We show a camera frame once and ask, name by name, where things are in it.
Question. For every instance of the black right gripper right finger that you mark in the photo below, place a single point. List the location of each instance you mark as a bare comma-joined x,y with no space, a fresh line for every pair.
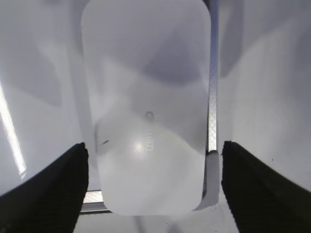
260,199

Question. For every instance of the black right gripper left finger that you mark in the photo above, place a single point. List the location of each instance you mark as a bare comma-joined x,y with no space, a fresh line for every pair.
51,201

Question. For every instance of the white board with grey frame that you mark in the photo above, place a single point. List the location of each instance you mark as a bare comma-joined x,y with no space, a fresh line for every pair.
258,90

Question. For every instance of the white rectangular board eraser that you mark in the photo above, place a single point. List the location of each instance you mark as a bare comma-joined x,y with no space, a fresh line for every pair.
147,68

